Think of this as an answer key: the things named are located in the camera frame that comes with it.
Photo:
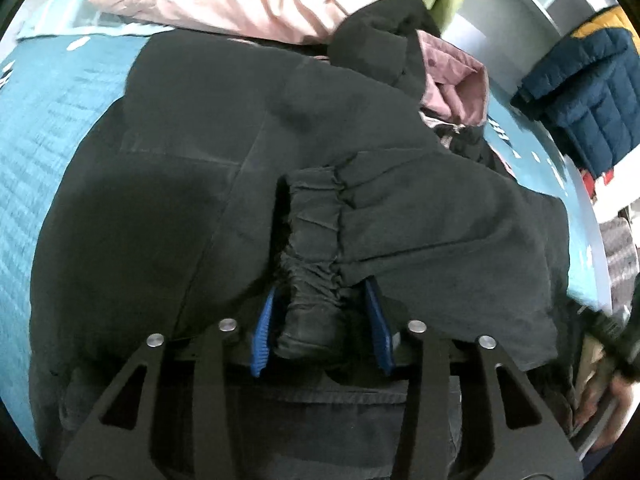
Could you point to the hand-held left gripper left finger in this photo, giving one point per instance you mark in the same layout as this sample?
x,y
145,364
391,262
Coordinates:
x,y
261,340

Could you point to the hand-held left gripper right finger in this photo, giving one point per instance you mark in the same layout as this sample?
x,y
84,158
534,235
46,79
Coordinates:
x,y
378,335

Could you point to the black jacket with pink lining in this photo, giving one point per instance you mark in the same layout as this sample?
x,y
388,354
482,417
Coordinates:
x,y
175,185

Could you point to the person's right hand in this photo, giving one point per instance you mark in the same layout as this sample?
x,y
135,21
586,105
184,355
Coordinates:
x,y
607,400

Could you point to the red box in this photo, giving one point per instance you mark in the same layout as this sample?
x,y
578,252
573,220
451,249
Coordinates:
x,y
596,183

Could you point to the navy puffer jacket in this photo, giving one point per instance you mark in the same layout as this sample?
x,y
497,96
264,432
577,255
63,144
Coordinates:
x,y
585,85

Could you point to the blue table with metal edge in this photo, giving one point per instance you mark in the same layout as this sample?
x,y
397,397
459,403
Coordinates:
x,y
40,135

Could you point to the white bed frame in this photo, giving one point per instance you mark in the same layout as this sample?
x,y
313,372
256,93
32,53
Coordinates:
x,y
505,15

